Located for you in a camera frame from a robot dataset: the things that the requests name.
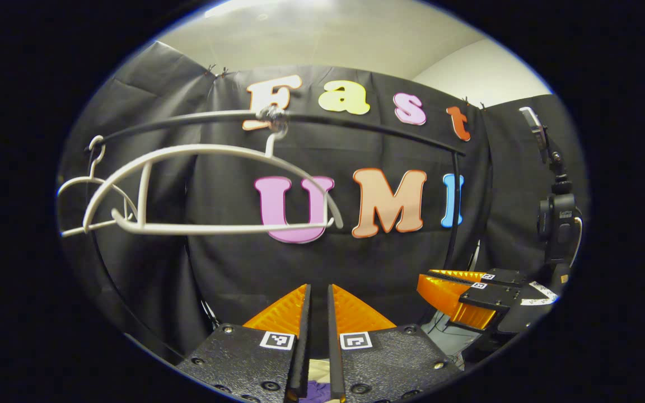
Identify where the beige laundry hamper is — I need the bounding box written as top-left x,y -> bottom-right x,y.
307,358 -> 331,387

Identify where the black clothes rack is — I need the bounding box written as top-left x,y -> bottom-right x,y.
83,109 -> 467,364

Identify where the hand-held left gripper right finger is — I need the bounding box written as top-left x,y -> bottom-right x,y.
327,284 -> 463,403

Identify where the white clothes hanger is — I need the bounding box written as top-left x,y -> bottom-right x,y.
57,135 -> 138,238
83,106 -> 344,236

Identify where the purple knit shirt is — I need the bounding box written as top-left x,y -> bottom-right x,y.
300,381 -> 331,403

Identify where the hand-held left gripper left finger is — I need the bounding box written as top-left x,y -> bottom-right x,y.
176,284 -> 312,403

